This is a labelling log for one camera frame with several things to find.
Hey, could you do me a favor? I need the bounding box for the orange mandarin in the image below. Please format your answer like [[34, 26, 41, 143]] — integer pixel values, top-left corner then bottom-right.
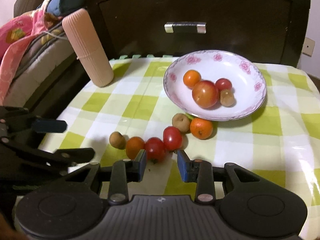
[[183, 69, 201, 89], [125, 137, 145, 160], [190, 118, 214, 140]]

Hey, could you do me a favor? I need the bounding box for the brown longan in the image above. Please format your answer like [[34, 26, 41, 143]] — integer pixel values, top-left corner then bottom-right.
[[220, 89, 235, 107], [109, 131, 126, 150], [171, 113, 190, 133]]

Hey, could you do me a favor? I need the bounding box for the large red tomato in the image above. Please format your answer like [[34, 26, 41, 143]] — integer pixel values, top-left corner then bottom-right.
[[192, 80, 219, 109]]

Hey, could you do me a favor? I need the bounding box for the red cherry tomato with stem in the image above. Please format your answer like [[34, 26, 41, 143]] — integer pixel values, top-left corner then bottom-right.
[[215, 78, 232, 91]]

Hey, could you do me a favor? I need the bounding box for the pink floral cloth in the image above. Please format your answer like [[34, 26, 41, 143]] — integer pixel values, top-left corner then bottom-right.
[[1, 9, 47, 103]]

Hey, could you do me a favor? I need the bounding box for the white floral ceramic plate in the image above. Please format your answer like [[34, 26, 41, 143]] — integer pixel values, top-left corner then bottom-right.
[[163, 50, 267, 121]]

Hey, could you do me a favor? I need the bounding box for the pink ribbed cylindrical container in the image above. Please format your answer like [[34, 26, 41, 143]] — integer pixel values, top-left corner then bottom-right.
[[62, 8, 114, 87]]

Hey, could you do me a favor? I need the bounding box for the dark wooden cabinet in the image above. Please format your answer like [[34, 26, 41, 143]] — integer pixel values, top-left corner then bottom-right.
[[84, 0, 311, 67]]

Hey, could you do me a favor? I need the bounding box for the white cable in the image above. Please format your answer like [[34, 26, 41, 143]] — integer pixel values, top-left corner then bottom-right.
[[37, 30, 69, 41]]

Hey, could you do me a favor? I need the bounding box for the silver drawer handle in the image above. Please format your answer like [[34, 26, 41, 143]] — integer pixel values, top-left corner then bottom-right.
[[164, 22, 207, 34]]

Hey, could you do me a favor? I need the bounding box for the wall power socket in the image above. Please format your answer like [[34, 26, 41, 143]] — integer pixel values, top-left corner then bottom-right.
[[302, 37, 315, 57]]

